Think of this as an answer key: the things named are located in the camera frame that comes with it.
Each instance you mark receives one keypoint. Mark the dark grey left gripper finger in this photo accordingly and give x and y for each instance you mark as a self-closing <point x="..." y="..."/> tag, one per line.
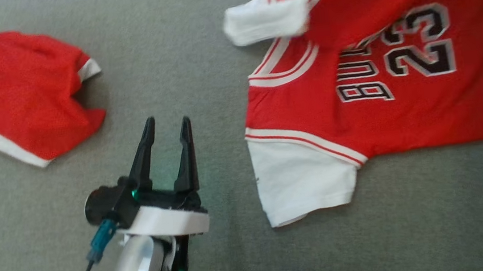
<point x="142" y="164"/>
<point x="187" y="163"/>

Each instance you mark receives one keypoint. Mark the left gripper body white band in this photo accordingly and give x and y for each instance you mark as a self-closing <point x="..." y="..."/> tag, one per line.
<point x="165" y="220"/>

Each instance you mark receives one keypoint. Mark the red shorts with white trim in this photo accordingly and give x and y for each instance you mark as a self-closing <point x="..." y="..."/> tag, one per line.
<point x="27" y="99"/>

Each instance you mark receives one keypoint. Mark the red number 23 basketball jersey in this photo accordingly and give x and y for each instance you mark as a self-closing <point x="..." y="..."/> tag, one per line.
<point x="401" y="118"/>

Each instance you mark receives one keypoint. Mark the grey fabric sofa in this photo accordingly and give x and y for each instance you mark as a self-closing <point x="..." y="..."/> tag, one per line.
<point x="169" y="48"/>

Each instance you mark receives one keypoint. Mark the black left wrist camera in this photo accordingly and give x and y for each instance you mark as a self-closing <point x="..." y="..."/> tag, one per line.
<point x="101" y="206"/>

